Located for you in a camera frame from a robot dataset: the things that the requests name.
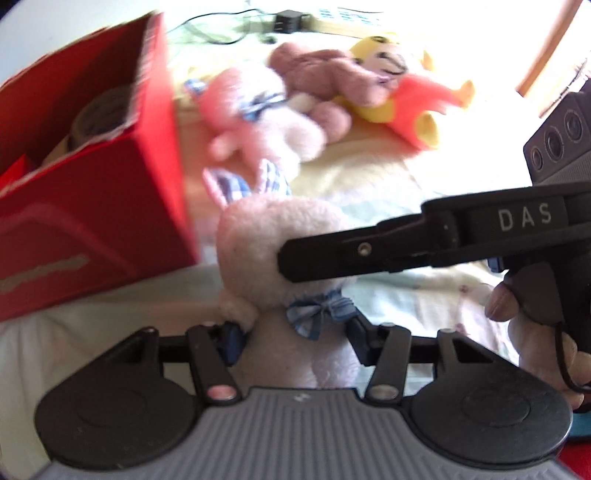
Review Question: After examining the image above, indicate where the brown tape roll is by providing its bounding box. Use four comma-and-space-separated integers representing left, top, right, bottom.
68, 87, 136, 151

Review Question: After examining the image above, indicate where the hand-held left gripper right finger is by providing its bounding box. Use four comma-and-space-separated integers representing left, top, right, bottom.
344, 318, 492, 403

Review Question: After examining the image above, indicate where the black charger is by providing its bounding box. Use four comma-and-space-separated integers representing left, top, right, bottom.
274, 11, 304, 34

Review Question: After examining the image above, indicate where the white plush rabbit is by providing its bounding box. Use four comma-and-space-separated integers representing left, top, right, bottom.
203, 159, 370, 389

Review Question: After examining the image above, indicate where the black cable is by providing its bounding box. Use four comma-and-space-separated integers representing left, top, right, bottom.
168, 7, 278, 46

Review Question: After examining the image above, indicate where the person's right hand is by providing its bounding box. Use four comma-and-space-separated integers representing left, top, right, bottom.
484, 281, 586, 412

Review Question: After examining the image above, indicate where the red cardboard box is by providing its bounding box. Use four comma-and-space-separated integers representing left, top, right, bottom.
0, 11, 201, 321

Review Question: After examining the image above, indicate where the yellow plush bear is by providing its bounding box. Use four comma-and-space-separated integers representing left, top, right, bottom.
332, 33, 476, 151

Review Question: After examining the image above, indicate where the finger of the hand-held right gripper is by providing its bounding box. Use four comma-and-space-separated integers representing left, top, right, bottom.
276, 210, 460, 284

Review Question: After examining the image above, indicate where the white power strip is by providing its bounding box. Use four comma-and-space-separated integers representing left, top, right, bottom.
305, 6, 386, 37

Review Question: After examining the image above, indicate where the pink plush rabbit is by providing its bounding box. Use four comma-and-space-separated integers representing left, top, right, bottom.
185, 67, 326, 169

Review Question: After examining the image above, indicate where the mauve plush bear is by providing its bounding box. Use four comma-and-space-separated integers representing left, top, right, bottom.
269, 41, 399, 144

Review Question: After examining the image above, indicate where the yellow printed bed sheet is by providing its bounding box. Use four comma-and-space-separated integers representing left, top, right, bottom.
0, 9, 591, 407

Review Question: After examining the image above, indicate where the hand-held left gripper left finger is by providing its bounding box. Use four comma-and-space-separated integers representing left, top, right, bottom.
111, 320, 247, 407

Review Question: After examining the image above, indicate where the wooden rail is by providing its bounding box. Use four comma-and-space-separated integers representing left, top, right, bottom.
516, 0, 580, 94

